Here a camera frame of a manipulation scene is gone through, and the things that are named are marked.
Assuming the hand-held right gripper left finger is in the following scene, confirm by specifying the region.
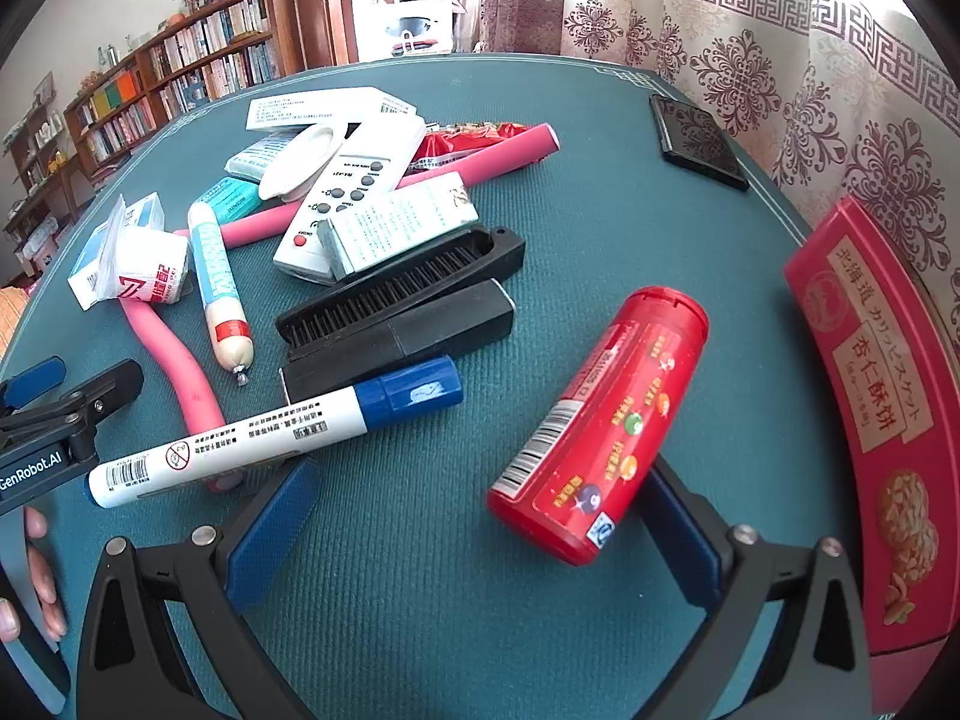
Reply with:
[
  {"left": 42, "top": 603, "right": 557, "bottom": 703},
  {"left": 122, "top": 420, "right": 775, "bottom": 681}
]
[{"left": 75, "top": 457, "right": 323, "bottom": 720}]

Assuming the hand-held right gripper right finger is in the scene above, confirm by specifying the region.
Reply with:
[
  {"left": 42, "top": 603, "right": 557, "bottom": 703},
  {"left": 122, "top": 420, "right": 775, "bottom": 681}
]
[{"left": 637, "top": 454, "right": 875, "bottom": 720}]

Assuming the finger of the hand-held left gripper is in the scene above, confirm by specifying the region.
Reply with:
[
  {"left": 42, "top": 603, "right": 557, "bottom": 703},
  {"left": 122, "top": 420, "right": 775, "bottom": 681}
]
[
  {"left": 0, "top": 356, "right": 68, "bottom": 415},
  {"left": 0, "top": 360, "right": 145, "bottom": 466}
]

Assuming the pink foam rod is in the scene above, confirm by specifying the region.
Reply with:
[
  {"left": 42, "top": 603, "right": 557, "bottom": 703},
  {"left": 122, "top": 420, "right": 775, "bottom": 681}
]
[
  {"left": 120, "top": 296, "right": 241, "bottom": 494},
  {"left": 172, "top": 124, "right": 560, "bottom": 248}
]

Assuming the blue and white marker pen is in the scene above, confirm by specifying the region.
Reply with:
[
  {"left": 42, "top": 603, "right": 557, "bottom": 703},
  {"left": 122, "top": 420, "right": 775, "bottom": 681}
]
[{"left": 85, "top": 356, "right": 464, "bottom": 509}]

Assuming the blue and white medicine box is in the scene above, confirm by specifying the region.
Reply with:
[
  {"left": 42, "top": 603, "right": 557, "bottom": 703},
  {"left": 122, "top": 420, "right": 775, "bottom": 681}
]
[{"left": 67, "top": 191, "right": 166, "bottom": 310}]

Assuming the white tissue packet red print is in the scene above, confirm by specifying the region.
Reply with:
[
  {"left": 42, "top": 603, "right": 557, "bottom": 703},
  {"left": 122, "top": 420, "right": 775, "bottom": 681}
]
[{"left": 97, "top": 195, "right": 190, "bottom": 306}]

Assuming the red cylindrical bottle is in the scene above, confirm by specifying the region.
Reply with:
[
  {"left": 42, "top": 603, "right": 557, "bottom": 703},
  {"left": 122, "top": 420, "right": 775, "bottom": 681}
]
[{"left": 486, "top": 286, "right": 710, "bottom": 567}]

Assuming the sausage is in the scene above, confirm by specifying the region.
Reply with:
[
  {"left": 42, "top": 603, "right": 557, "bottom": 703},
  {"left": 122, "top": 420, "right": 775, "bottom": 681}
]
[{"left": 187, "top": 199, "right": 256, "bottom": 387}]

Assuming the small teal packet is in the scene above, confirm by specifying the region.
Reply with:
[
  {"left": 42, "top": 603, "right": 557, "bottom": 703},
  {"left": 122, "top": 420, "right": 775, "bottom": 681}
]
[{"left": 196, "top": 176, "right": 263, "bottom": 220}]

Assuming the red tin box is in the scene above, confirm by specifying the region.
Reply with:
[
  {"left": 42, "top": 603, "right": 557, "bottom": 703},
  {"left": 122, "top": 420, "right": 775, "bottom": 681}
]
[{"left": 784, "top": 196, "right": 960, "bottom": 720}]

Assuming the black rectangular case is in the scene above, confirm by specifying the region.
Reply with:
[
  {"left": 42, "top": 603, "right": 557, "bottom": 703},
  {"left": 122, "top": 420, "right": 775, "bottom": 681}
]
[{"left": 279, "top": 277, "right": 517, "bottom": 404}]

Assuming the blue and white tissue pack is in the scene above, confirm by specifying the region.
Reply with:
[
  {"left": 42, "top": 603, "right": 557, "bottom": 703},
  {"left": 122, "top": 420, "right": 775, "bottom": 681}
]
[{"left": 225, "top": 129, "right": 301, "bottom": 182}]

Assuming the black comb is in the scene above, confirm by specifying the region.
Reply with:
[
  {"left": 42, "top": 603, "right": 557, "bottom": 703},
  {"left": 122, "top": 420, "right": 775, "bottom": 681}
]
[{"left": 275, "top": 226, "right": 526, "bottom": 350}]

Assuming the white round dish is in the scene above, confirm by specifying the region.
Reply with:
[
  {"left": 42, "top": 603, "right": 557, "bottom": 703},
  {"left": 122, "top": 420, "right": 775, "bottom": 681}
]
[{"left": 257, "top": 122, "right": 347, "bottom": 201}]

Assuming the white remote control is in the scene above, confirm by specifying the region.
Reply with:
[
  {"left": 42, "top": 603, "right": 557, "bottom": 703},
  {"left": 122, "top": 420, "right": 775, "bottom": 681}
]
[{"left": 272, "top": 120, "right": 427, "bottom": 286}]

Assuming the white and green carton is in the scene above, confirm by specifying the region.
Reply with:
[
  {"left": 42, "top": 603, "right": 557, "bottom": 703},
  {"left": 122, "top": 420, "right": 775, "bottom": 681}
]
[{"left": 317, "top": 171, "right": 481, "bottom": 282}]

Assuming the long white box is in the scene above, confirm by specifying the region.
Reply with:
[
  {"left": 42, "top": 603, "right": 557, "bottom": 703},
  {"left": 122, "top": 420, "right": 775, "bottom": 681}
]
[{"left": 245, "top": 86, "right": 421, "bottom": 134}]

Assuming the red snack packet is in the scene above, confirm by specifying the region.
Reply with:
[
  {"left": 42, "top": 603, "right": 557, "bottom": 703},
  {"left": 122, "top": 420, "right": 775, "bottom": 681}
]
[{"left": 409, "top": 120, "right": 541, "bottom": 185}]

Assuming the person's left hand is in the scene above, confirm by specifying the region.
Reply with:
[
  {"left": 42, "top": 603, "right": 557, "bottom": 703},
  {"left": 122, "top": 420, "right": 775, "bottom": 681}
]
[{"left": 0, "top": 506, "right": 70, "bottom": 644}]

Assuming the small wooden display shelf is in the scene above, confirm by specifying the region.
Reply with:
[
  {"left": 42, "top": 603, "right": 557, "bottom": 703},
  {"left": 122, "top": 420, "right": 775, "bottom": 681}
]
[{"left": 0, "top": 75, "right": 80, "bottom": 241}]

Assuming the wooden bookshelf with books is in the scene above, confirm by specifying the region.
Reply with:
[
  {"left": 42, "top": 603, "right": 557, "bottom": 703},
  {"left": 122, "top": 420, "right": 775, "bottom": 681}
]
[{"left": 64, "top": 0, "right": 305, "bottom": 181}]

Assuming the black smartphone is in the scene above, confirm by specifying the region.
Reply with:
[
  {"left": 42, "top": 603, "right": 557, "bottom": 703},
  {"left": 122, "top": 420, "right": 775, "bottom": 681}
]
[{"left": 649, "top": 94, "right": 751, "bottom": 192}]

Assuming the white chair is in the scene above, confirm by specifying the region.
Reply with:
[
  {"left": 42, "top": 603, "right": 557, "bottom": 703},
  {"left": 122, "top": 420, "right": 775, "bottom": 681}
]
[{"left": 384, "top": 0, "right": 456, "bottom": 57}]

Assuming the patterned curtain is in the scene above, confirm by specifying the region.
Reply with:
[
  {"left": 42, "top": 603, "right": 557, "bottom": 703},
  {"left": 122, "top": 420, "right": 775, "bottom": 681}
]
[{"left": 480, "top": 0, "right": 960, "bottom": 361}]

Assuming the wooden door frame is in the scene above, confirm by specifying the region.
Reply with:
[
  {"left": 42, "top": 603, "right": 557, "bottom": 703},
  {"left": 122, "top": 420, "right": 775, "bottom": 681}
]
[{"left": 292, "top": 0, "right": 398, "bottom": 65}]

